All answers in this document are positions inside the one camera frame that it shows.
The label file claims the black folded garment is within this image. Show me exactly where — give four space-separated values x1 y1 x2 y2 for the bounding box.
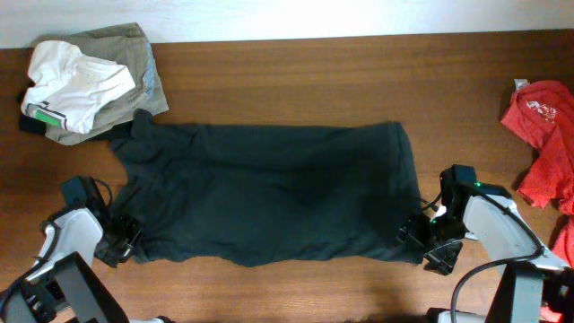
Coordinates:
19 98 139 145

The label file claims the khaki folded garment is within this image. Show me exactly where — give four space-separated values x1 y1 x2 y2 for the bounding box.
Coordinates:
37 22 169 145

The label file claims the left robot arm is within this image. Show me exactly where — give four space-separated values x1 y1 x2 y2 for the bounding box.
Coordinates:
1 176 143 323

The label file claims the white folded shirt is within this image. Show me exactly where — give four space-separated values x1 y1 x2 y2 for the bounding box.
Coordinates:
21 40 135 134

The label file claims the red t-shirt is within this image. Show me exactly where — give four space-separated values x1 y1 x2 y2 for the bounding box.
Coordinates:
500 78 574 323

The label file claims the dark green t-shirt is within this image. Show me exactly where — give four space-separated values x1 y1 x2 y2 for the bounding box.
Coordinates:
110 110 422 267

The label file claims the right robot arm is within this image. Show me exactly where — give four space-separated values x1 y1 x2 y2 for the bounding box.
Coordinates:
397 164 573 323

